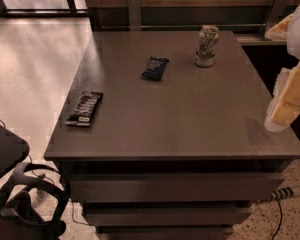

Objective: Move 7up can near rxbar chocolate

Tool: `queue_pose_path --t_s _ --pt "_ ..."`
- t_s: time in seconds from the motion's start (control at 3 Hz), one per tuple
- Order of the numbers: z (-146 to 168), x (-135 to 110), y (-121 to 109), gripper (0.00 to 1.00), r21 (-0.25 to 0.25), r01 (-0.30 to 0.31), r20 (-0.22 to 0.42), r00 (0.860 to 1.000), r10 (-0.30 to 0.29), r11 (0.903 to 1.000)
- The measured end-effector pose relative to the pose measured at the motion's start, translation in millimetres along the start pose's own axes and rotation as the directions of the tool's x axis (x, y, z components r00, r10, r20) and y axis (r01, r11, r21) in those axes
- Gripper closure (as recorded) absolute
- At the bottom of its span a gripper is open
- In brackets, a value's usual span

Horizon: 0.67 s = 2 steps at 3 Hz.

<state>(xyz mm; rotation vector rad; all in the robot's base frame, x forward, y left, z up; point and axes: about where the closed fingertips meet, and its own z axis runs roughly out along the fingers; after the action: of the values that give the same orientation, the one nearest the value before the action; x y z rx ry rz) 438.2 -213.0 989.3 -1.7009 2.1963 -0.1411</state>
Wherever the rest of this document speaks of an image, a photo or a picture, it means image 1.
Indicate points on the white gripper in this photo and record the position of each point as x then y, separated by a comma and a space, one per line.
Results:
287, 87

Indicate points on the white green 7up can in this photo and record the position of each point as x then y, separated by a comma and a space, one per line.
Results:
207, 46

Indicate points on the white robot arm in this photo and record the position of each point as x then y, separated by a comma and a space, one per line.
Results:
293, 39

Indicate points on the dark blue rxbar wrapper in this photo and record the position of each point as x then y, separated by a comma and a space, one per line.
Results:
154, 68

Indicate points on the striped power strip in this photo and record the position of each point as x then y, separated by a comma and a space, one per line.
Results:
279, 194

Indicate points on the grey drawer cabinet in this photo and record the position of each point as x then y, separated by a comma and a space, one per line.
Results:
182, 158

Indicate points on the black white snack bar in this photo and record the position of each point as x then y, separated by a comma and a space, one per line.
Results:
85, 107

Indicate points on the black side table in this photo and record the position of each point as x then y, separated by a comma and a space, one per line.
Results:
13, 149

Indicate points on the black vr headset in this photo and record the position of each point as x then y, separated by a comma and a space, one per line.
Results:
18, 220

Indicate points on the grey metal bracket right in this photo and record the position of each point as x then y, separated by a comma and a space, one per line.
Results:
275, 11

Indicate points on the grey metal bracket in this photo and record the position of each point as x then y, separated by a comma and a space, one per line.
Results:
134, 14
275, 11

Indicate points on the grey metal bracket left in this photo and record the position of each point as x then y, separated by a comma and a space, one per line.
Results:
134, 14

